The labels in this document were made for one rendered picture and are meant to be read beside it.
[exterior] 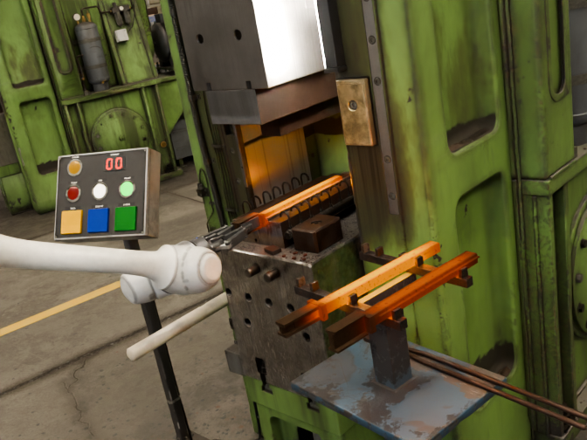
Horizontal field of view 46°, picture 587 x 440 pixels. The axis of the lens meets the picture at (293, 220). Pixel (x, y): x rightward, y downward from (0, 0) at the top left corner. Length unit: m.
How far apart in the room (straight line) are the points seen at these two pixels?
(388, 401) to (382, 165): 0.60
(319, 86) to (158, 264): 0.75
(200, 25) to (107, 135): 4.73
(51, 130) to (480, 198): 5.06
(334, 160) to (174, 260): 0.96
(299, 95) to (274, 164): 0.38
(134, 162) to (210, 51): 0.50
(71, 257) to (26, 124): 5.07
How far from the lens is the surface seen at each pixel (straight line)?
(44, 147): 6.64
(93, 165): 2.32
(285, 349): 2.04
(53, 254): 1.57
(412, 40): 1.67
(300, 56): 1.88
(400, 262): 1.55
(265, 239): 1.98
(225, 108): 1.92
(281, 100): 1.89
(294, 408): 2.16
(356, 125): 1.78
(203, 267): 1.53
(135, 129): 6.67
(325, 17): 1.76
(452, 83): 1.92
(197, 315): 2.33
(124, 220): 2.21
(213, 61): 1.92
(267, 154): 2.23
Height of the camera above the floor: 1.62
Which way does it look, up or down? 19 degrees down
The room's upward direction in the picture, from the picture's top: 10 degrees counter-clockwise
